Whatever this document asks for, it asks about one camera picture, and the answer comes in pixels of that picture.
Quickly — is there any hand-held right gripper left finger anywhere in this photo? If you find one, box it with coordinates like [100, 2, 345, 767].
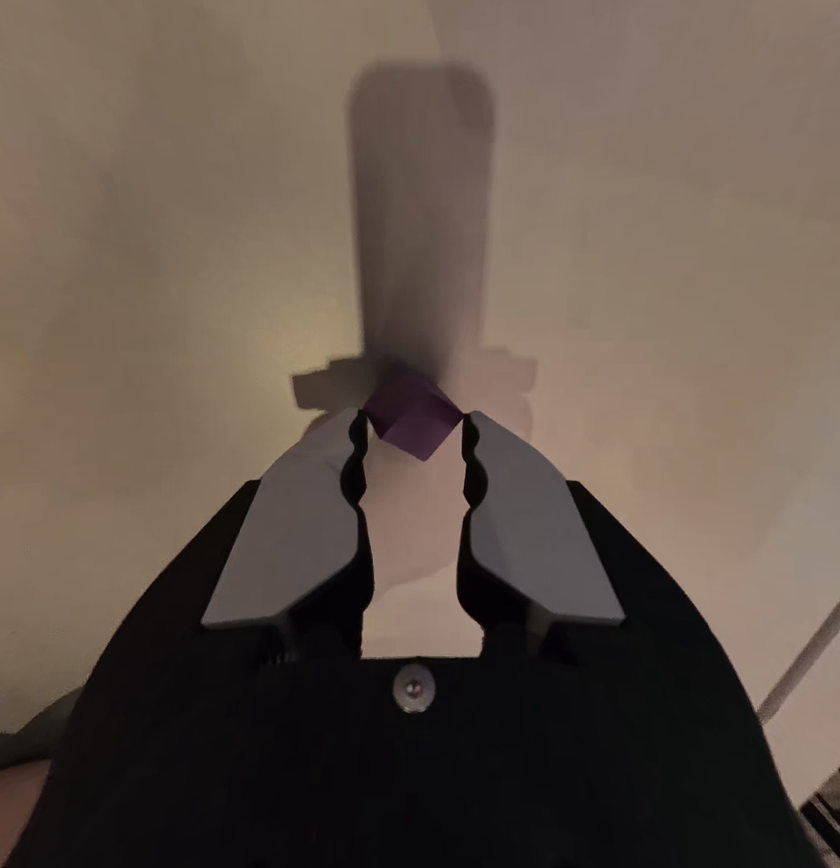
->
[202, 407, 376, 632]

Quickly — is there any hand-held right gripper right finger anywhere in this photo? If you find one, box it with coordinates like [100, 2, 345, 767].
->
[459, 410, 627, 628]

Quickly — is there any purple cube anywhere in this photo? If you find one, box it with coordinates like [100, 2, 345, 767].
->
[362, 363, 465, 462]

